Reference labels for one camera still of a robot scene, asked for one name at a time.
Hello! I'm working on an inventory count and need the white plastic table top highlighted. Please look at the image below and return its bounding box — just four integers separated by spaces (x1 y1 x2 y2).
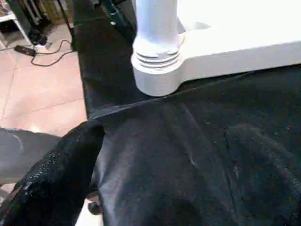
131 0 301 97

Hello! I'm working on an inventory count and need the thin grey floor cable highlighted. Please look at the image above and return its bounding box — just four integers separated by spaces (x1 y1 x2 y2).
30 39 76 67

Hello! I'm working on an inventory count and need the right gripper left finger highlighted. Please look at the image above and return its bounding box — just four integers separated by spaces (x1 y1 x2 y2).
0 119 106 226

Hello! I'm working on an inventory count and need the white plastic table leg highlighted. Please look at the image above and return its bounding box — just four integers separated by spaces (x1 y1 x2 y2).
133 0 185 71

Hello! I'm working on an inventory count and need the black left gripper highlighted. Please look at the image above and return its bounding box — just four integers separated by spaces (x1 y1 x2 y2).
109 4 137 43

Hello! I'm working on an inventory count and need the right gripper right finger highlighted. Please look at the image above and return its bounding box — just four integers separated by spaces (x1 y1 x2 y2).
224 125 301 226

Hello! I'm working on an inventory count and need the black metal stand bar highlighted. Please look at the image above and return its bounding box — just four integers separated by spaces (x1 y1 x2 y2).
60 0 77 51

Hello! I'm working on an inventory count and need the small white stool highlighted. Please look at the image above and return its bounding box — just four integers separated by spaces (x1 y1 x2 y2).
0 10 32 49

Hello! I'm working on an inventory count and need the black work mat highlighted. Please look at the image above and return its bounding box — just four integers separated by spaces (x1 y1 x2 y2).
72 0 301 226

